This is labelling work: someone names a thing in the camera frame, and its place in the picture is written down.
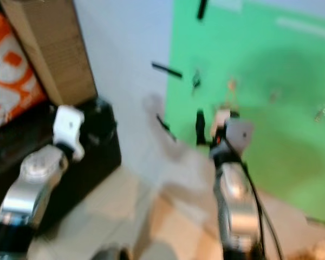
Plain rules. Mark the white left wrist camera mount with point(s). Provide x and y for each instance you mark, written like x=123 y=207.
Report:
x=67 y=127

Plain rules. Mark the black low cabinet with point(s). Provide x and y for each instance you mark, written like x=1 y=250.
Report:
x=103 y=162

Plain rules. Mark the dark robot foot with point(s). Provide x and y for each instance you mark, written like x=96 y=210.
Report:
x=108 y=254

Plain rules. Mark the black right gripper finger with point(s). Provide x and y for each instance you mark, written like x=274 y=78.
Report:
x=200 y=127

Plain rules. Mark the small grey wall hook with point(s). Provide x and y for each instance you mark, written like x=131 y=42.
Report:
x=320 y=114

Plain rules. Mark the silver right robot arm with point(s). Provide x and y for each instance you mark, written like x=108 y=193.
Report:
x=235 y=200

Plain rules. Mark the green wall sheet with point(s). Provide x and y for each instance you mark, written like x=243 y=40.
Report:
x=265 y=65

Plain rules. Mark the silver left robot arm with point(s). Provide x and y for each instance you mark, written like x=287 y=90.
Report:
x=21 y=195

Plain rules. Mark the tall brown cardboard box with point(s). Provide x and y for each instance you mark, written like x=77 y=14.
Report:
x=54 y=49

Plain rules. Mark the short black tape strip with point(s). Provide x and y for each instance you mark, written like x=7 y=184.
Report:
x=202 y=10

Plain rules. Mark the orange white printed bag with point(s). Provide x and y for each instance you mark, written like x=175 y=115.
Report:
x=13 y=70

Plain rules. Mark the curved black tape strip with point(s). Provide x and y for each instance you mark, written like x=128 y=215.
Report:
x=166 y=128

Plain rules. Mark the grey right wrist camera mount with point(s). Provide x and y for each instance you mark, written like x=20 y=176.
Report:
x=240 y=134

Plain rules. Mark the white tape strip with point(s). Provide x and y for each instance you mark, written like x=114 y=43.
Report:
x=306 y=28

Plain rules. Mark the long black tape strip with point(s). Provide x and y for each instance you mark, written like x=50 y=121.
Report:
x=167 y=70

